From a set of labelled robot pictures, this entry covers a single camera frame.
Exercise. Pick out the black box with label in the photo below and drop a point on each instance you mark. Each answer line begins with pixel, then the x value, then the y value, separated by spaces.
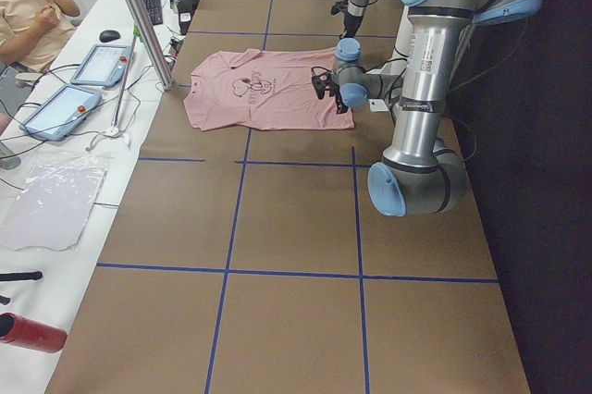
pixel 185 10

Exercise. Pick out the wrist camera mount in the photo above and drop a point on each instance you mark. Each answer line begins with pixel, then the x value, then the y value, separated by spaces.
pixel 321 81
pixel 339 7

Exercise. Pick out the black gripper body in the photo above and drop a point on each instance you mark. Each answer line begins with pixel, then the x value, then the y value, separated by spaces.
pixel 350 22
pixel 339 99

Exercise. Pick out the seated person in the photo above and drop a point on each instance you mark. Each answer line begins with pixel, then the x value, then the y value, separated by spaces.
pixel 33 32

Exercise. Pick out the red bottle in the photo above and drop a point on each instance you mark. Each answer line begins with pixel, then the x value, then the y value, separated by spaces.
pixel 23 332

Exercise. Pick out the black keyboard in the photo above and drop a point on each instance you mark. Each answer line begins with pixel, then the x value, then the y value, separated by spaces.
pixel 154 11

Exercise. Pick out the metal reacher grabber tool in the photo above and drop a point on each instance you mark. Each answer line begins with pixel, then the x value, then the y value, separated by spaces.
pixel 113 131

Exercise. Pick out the far blue teach pendant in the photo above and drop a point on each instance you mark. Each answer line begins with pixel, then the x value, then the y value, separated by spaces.
pixel 104 65

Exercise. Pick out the black tripod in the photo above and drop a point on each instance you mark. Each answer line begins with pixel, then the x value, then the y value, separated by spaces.
pixel 17 277

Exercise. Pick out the aluminium frame post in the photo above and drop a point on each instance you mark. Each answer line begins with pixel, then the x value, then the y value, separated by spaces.
pixel 141 20

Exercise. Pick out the blue teach pendant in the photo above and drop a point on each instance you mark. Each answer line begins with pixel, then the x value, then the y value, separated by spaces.
pixel 104 65
pixel 61 113

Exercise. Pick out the clear plastic bag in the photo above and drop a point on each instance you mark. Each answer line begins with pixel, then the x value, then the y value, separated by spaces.
pixel 55 204

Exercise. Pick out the black computer mouse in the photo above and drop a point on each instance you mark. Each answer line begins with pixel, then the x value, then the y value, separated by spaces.
pixel 108 36

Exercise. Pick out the near blue teach pendant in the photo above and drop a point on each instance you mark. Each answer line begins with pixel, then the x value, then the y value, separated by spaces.
pixel 61 113

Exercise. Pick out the pink Snoopy t-shirt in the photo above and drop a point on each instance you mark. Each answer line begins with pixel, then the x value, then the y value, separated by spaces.
pixel 262 90

